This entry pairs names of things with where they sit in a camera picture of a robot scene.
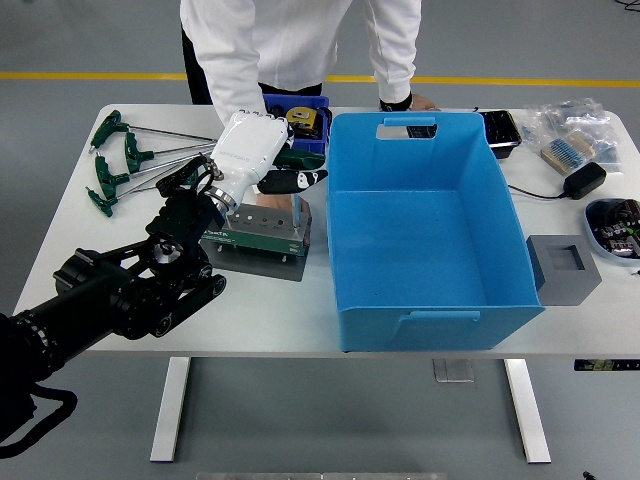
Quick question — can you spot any black power adapter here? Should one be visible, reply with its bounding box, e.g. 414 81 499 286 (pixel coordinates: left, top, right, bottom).
563 161 608 201

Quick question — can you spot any person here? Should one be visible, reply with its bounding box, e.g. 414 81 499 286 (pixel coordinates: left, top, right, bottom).
179 0 441 211

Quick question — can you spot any black table control panel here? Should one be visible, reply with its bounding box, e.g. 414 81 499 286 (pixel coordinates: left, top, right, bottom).
573 359 640 372

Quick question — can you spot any grey metal bracket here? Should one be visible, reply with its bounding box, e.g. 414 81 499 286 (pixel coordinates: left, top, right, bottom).
432 359 475 384

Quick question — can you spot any small green T-handle hex key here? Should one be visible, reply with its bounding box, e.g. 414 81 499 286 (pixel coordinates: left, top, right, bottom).
84 174 171 218

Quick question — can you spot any person's right hand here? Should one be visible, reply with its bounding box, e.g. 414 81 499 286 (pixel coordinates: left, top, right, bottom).
255 192 294 211

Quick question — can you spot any black adapter cable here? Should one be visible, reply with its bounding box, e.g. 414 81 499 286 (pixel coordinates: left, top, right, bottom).
507 183 569 200

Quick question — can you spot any clear plastic parts bag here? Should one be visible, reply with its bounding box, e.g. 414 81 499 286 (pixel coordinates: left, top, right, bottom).
522 97 612 139

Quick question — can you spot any grey foam block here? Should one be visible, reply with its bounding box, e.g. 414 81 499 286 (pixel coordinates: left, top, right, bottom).
524 234 604 308

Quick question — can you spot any bag of blue resistor strips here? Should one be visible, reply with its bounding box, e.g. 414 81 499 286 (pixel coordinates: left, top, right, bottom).
539 130 596 176

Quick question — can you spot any white table leg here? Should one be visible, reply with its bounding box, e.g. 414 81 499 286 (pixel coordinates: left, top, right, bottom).
149 357 192 464
502 358 552 465

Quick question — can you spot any thick-shaft green T-handle hex key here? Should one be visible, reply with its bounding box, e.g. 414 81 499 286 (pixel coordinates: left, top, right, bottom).
273 145 328 234

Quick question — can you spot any yellow tape measure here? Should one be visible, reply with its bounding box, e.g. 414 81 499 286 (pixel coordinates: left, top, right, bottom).
284 105 321 130

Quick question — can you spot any black plastic tray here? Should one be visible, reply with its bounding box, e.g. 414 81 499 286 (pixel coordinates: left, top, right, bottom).
477 109 524 161

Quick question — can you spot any large light blue box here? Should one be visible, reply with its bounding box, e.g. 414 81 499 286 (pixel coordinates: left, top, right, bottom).
325 112 547 354

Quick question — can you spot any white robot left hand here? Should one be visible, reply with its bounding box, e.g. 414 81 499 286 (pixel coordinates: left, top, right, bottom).
208 110 330 207

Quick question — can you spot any clear bag with blue parts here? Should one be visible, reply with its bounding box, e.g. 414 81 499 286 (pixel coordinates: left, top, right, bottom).
589 117 626 176

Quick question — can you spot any blue-rimmed bowl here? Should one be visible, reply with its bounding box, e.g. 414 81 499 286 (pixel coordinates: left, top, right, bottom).
583 197 640 261

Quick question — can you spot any small dark blue bin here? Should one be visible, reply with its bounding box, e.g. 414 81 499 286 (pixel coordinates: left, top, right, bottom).
262 93 332 156

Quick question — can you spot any black wristband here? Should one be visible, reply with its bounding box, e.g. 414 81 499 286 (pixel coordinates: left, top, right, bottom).
378 92 414 112

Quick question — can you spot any electronic components heap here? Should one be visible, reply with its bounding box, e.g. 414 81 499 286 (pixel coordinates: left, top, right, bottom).
594 199 640 254

